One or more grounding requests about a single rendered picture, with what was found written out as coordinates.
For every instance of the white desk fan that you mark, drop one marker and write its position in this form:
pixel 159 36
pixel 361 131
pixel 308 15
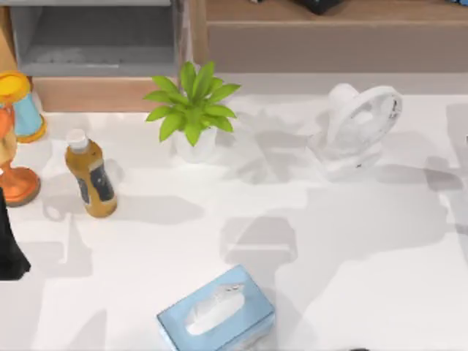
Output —
pixel 356 128

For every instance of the orange trophy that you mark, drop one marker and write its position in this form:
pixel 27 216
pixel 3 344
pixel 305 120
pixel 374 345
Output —
pixel 11 175

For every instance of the wooden cupboard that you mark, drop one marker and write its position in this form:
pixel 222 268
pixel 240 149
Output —
pixel 329 36

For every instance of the light blue tissue box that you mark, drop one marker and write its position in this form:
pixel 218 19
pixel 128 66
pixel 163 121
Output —
pixel 219 311

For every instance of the pale wooden drawer front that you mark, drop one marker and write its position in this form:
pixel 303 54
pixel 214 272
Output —
pixel 95 94

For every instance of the green plant in white pot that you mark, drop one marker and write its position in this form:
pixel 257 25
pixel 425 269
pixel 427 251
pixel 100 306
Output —
pixel 192 106

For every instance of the blue and yellow trophy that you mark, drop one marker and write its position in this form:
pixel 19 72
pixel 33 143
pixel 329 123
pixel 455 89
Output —
pixel 25 113

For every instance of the amber bottle with white cap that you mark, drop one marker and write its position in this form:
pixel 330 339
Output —
pixel 93 183

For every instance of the black object on shelf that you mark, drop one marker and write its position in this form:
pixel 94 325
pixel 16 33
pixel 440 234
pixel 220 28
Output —
pixel 318 5

